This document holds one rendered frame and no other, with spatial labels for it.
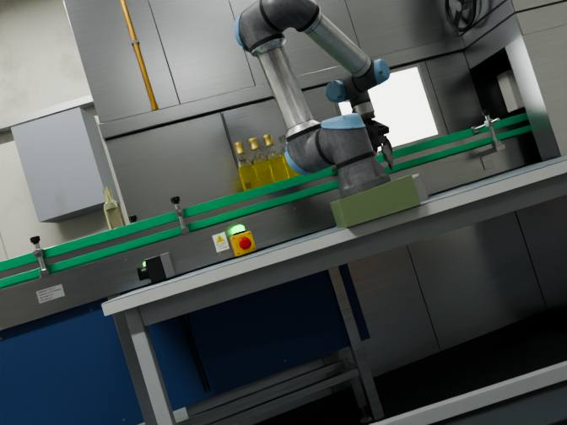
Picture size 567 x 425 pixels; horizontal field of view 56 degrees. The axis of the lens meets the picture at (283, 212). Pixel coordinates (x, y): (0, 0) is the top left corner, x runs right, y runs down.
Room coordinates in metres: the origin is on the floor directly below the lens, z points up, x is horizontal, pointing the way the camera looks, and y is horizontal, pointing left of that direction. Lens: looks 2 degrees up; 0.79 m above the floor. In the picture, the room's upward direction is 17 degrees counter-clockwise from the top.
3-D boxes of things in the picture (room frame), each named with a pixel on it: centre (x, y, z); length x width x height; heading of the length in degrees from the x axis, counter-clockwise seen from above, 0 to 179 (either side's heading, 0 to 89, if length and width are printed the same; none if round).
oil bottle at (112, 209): (2.02, 0.61, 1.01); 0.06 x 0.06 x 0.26; 8
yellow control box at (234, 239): (1.82, 0.16, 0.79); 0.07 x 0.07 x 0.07; 13
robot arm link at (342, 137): (1.57, -0.24, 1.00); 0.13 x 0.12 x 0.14; 49
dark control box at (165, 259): (1.75, 0.44, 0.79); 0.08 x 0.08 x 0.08; 13
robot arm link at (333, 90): (1.84, -0.33, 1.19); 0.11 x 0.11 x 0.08; 49
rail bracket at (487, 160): (2.12, -0.87, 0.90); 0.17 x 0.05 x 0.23; 13
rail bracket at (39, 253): (1.70, 0.78, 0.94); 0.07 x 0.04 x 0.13; 13
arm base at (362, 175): (1.56, -0.25, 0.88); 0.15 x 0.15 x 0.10
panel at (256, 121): (2.26, -0.32, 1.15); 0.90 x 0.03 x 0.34; 103
